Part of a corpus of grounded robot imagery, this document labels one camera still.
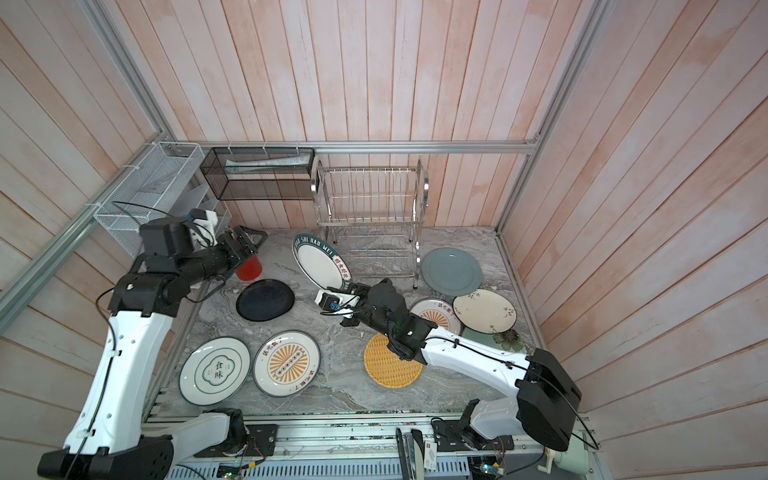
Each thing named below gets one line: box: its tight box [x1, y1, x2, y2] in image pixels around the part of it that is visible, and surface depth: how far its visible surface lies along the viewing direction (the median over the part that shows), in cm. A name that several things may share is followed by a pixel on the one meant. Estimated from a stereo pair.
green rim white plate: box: [292, 234, 352, 290], surface depth 82 cm
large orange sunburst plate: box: [252, 329, 321, 398], surface depth 87 cm
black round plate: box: [236, 279, 295, 322], surface depth 100 cm
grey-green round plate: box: [421, 247, 483, 297], surface depth 109 cm
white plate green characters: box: [178, 336, 252, 407], surface depth 86 cm
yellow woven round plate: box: [364, 333, 423, 389], surface depth 85 cm
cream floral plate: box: [452, 289, 517, 334], surface depth 96 cm
